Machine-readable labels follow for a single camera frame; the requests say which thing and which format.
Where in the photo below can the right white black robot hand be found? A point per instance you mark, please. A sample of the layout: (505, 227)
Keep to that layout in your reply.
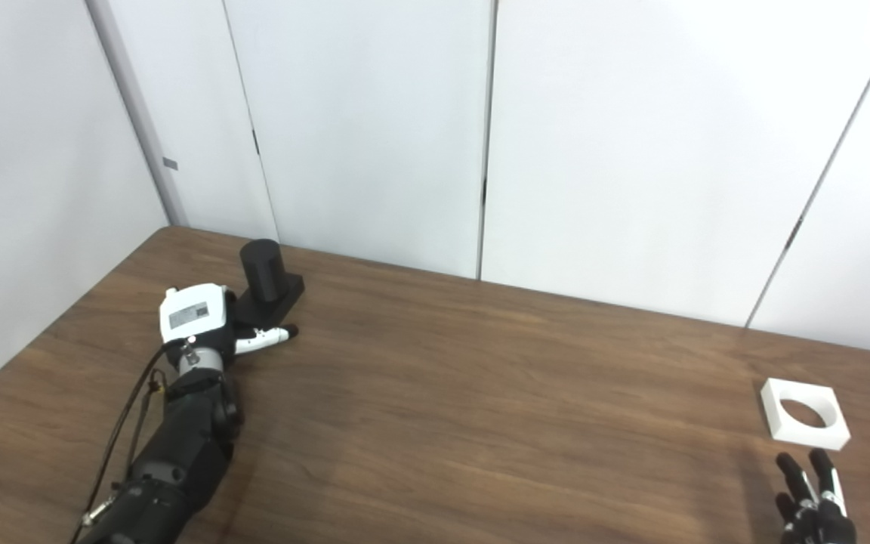
(820, 517)

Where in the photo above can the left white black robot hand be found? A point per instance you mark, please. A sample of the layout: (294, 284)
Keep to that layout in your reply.
(193, 313)

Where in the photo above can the black peg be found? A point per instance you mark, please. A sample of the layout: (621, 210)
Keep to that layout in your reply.
(263, 272)

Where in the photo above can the white square piece with hole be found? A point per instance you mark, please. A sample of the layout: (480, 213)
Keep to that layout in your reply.
(809, 436)

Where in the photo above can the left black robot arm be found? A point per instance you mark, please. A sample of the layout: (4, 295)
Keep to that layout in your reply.
(178, 453)

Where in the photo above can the black panel hinge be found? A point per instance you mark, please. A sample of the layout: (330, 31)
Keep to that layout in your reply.
(484, 190)
(255, 142)
(794, 233)

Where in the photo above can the gray wall corner post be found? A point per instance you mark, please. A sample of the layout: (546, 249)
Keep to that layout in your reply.
(137, 113)

